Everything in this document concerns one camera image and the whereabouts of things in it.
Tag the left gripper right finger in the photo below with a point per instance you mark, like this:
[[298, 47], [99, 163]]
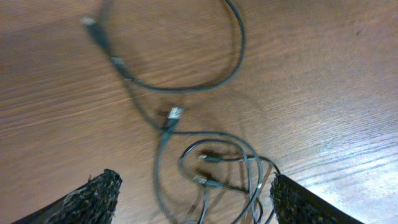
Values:
[[294, 204]]

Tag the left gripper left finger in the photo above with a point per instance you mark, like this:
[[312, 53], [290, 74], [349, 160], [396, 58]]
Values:
[[92, 203]]

